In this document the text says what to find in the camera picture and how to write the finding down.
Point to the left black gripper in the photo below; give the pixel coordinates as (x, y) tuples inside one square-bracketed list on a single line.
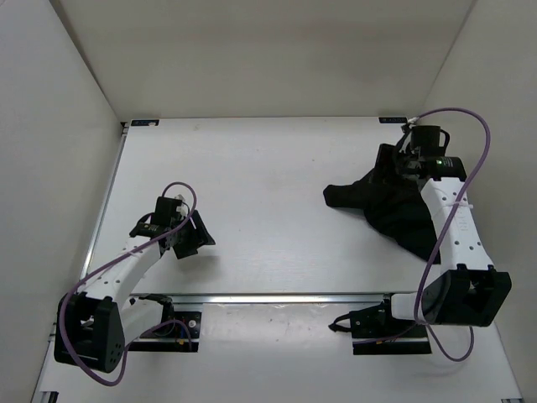
[(200, 235)]

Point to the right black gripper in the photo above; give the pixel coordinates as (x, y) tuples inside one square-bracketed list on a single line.
[(387, 157)]

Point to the black pleated skirt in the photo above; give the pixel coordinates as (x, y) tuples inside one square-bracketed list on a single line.
[(392, 206)]

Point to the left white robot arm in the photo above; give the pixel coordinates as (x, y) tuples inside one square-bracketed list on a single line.
[(99, 318)]

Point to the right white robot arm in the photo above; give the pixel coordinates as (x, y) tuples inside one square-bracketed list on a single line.
[(461, 286)]

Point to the right blue table label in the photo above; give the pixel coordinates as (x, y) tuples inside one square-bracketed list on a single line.
[(392, 120)]

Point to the blue table label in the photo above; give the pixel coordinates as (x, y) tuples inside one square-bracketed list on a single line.
[(392, 120), (144, 123)]

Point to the left blue table label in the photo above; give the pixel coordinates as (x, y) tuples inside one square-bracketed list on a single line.
[(144, 123)]

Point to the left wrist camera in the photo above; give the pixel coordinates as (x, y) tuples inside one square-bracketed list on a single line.
[(168, 212)]

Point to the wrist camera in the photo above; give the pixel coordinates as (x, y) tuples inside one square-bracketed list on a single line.
[(168, 212), (428, 140)]

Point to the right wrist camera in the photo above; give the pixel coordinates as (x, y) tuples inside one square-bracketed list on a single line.
[(428, 140)]

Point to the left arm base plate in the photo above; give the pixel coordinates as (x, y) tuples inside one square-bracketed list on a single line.
[(174, 338)]

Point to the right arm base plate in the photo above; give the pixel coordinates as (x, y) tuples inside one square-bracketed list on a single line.
[(390, 336)]

